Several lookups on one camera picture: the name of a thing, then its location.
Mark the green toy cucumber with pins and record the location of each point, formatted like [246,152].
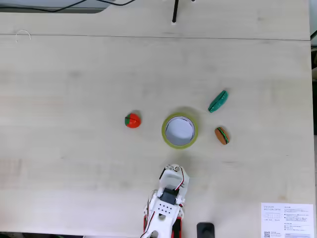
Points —
[218,102]

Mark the yellowish packing tape roll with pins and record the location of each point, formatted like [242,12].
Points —
[164,131]

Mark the black pole stand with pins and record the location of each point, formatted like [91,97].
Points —
[205,230]

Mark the toy hamburger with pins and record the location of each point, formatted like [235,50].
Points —
[222,136]

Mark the red toy strawberry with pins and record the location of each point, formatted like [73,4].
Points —
[133,121]

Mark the white printed paper sheet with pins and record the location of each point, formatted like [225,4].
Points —
[287,220]

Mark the black tripod leg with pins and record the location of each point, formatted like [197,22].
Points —
[175,12]

